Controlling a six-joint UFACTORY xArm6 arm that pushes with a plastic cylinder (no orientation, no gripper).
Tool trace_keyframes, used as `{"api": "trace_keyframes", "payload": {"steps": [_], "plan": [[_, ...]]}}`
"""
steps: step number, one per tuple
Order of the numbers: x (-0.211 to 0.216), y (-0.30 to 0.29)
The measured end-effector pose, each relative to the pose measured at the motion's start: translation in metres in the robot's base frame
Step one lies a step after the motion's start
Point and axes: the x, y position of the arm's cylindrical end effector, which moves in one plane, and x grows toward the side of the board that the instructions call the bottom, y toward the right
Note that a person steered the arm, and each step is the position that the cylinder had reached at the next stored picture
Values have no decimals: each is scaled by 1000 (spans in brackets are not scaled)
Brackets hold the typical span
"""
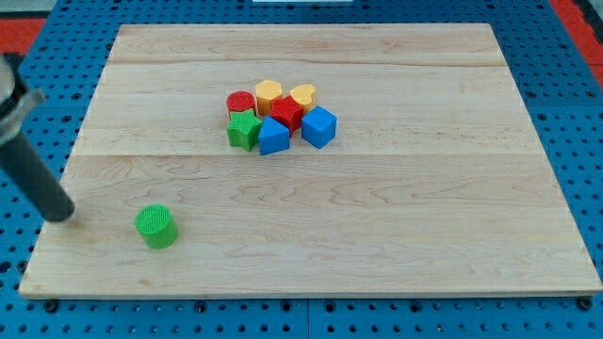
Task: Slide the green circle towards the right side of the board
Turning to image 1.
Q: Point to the green cylinder block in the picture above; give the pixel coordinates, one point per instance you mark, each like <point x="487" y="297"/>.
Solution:
<point x="156" y="226"/>

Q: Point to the wooden board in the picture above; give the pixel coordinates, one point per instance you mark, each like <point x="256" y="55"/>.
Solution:
<point x="436" y="184"/>

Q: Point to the blue triangle block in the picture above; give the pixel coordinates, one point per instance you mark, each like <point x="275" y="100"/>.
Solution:
<point x="273" y="137"/>

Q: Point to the blue cube block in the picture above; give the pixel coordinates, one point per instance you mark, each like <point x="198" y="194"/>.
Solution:
<point x="318" y="127"/>

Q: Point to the red star block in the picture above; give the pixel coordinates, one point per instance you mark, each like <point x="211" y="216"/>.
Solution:
<point x="287" y="112"/>

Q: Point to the green star block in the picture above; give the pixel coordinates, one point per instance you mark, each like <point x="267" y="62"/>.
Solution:
<point x="243" y="129"/>

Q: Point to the yellow heart block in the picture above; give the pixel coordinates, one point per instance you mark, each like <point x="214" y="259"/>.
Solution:
<point x="305" y="96"/>

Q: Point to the yellow hexagon block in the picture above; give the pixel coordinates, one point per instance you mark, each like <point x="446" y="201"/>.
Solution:
<point x="266" y="92"/>

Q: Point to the red cylinder block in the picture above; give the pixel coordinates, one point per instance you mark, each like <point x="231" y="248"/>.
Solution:
<point x="240" y="101"/>

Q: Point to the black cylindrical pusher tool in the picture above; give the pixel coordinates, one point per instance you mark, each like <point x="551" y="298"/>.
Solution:
<point x="28" y="171"/>

